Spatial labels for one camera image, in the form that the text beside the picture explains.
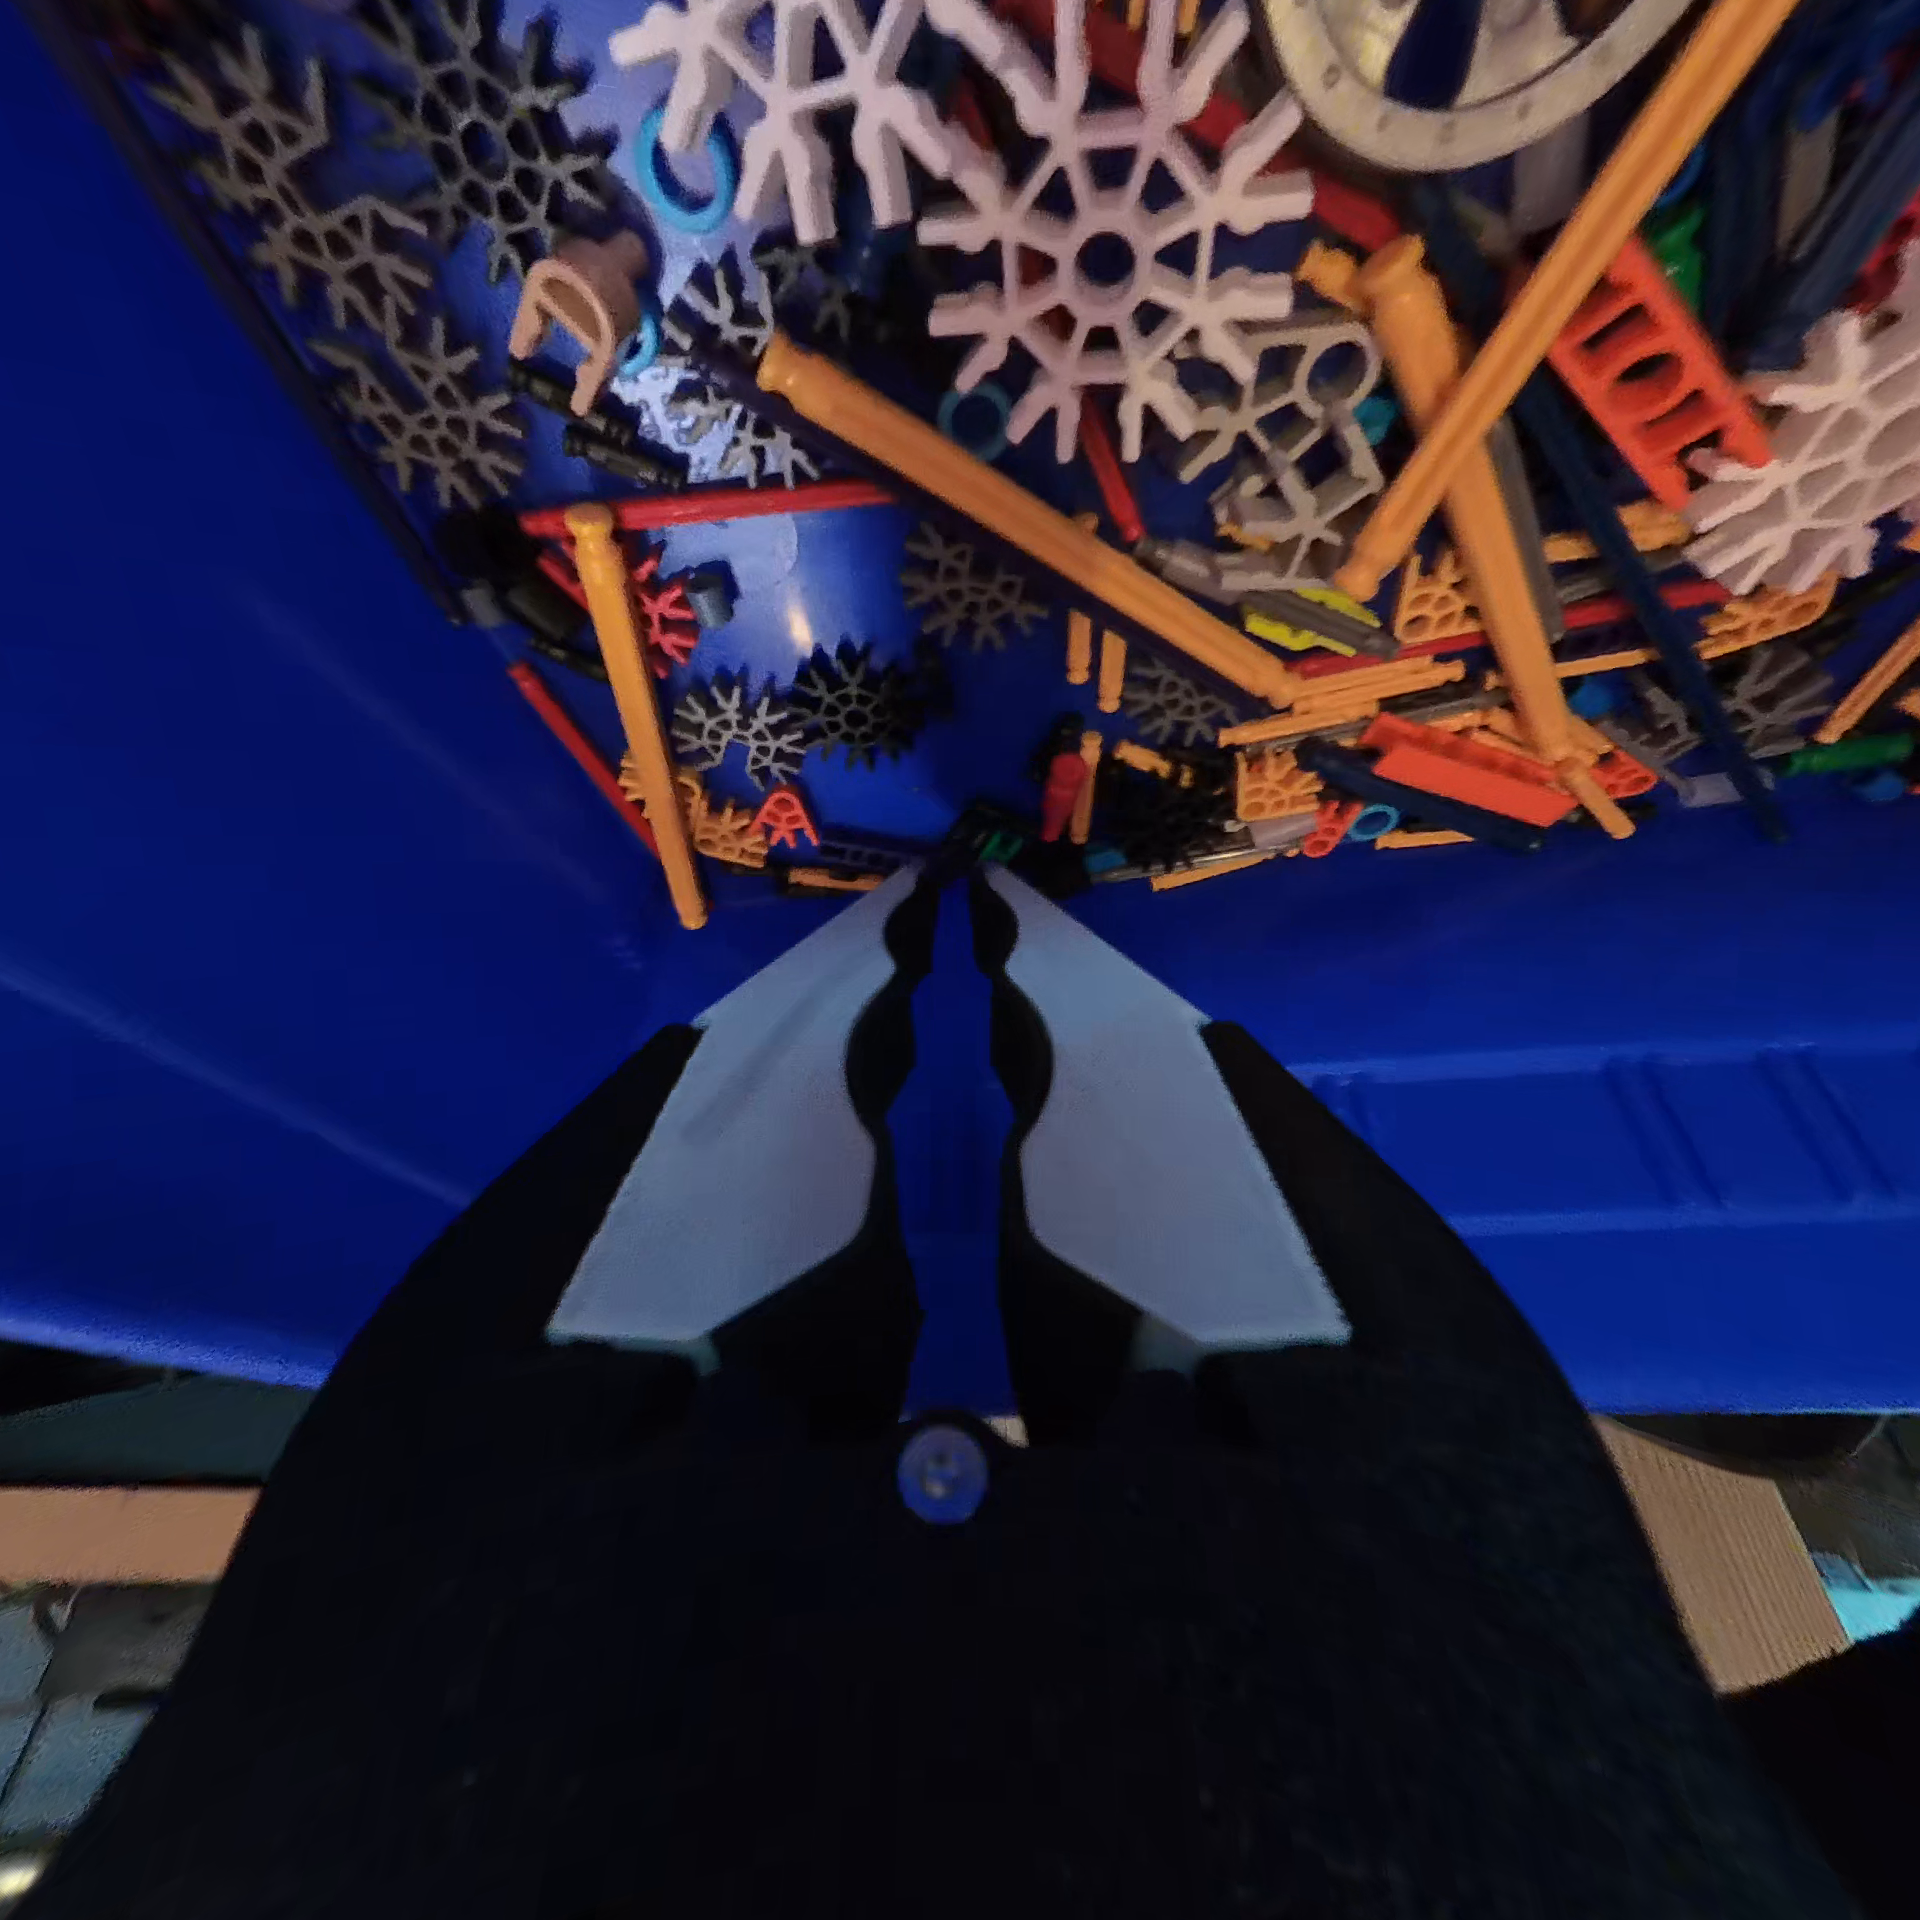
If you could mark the corrugated cardboard piece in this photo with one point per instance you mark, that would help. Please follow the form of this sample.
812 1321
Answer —
1725 1546

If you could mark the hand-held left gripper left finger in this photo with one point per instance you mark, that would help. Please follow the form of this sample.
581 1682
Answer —
738 1187

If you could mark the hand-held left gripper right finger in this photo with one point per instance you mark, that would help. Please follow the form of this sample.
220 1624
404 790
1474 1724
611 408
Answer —
1157 1187

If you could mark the blue plastic bin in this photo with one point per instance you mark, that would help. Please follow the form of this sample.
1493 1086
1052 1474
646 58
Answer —
301 1050

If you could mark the pile of toy construction pieces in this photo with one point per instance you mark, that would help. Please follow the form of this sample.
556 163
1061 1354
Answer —
899 446

